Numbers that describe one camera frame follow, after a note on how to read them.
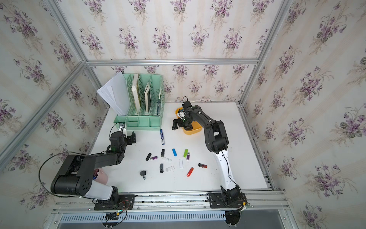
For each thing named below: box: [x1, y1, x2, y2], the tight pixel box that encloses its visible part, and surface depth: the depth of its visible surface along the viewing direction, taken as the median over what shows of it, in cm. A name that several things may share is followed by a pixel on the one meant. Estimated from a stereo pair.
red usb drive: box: [186, 166, 194, 178], surface depth 85 cm
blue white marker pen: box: [160, 128, 165, 146], surface depth 100 cm
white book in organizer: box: [131, 73, 142, 115], surface depth 100 cm
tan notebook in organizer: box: [143, 82, 150, 114], surface depth 103 cm
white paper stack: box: [96, 71, 131, 116], surface depth 100 cm
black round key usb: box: [139, 170, 147, 180], surface depth 83 cm
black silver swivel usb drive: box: [159, 163, 164, 174], surface depth 86 cm
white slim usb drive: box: [178, 158, 184, 169], surface depth 88 cm
